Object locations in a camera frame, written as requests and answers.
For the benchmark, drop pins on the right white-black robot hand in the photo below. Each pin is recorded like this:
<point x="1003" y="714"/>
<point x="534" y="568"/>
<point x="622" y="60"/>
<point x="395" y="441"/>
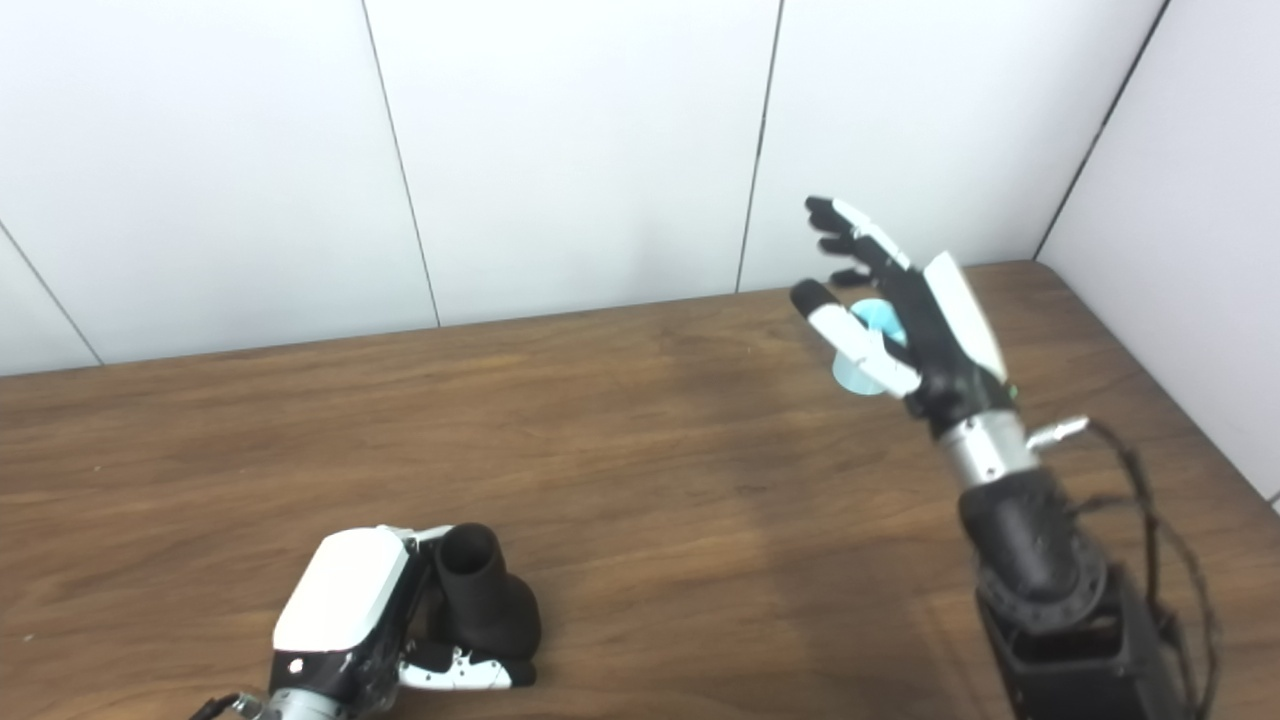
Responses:
<point x="940" y="340"/>

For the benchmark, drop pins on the black flared nozzle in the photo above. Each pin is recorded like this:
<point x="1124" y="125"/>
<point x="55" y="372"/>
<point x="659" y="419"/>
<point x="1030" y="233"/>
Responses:
<point x="485" y="600"/>

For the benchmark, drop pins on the left white-black robot hand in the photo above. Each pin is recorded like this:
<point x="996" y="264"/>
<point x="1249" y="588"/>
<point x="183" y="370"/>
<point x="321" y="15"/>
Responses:
<point x="340" y="590"/>

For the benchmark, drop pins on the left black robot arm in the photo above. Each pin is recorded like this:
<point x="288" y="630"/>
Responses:
<point x="300" y="708"/>

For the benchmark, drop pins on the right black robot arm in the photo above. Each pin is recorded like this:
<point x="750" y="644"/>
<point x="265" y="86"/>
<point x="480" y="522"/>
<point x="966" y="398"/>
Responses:
<point x="1040" y="560"/>

